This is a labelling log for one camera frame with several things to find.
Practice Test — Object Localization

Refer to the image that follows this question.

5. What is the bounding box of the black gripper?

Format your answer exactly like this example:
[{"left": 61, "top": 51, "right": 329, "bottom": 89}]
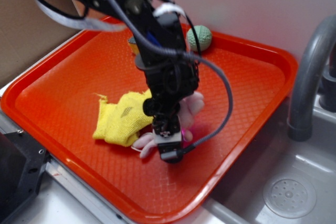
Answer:
[{"left": 143, "top": 60, "right": 199, "bottom": 134}]

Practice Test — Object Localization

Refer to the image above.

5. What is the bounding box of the pink plush bunny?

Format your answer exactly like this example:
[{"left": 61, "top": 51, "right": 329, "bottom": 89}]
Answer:
[{"left": 131, "top": 91, "right": 205, "bottom": 159}]

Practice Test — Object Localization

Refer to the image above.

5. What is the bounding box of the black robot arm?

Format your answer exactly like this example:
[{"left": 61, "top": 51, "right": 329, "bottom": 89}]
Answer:
[{"left": 37, "top": 0, "right": 199, "bottom": 136}]

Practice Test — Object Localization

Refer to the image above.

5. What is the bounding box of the yellow sponge with green scourer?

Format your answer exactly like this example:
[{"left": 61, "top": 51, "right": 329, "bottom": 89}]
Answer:
[{"left": 128, "top": 37, "right": 139, "bottom": 55}]

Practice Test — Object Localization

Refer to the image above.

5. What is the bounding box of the green textured ball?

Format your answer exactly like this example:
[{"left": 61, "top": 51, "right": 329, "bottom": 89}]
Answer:
[{"left": 186, "top": 25, "right": 212, "bottom": 51}]

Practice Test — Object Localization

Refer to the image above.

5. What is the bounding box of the yellow microfiber cloth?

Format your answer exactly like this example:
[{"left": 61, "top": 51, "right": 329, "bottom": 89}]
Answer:
[{"left": 92, "top": 90, "right": 153, "bottom": 147}]

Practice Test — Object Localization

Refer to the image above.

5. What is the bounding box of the red plastic tray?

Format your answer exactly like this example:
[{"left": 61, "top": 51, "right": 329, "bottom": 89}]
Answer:
[{"left": 1, "top": 30, "right": 298, "bottom": 223}]

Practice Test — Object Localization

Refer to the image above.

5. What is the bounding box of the grey sink basin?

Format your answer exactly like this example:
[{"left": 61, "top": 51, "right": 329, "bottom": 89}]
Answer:
[{"left": 204, "top": 102, "right": 335, "bottom": 223}]

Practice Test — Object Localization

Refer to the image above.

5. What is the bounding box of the brown cardboard panel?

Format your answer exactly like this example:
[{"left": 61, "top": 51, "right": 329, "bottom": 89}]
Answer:
[{"left": 1, "top": 0, "right": 79, "bottom": 87}]

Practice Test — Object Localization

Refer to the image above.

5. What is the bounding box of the grey toy faucet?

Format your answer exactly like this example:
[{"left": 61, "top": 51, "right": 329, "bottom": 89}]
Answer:
[{"left": 287, "top": 15, "right": 335, "bottom": 142}]

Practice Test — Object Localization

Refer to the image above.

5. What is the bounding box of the round sink drain cover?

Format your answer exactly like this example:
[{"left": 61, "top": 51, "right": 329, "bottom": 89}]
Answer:
[{"left": 262, "top": 173, "right": 317, "bottom": 219}]

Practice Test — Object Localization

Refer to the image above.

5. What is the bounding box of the grey braided cable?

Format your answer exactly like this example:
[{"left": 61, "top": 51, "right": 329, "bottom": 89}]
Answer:
[{"left": 88, "top": 0, "right": 234, "bottom": 156}]

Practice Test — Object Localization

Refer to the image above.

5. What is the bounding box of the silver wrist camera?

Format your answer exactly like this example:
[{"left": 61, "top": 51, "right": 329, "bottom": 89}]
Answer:
[{"left": 153, "top": 130, "right": 183, "bottom": 164}]

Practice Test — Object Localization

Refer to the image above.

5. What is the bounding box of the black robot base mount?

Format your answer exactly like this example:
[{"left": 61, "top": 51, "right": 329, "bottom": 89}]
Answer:
[{"left": 1, "top": 132, "right": 49, "bottom": 223}]

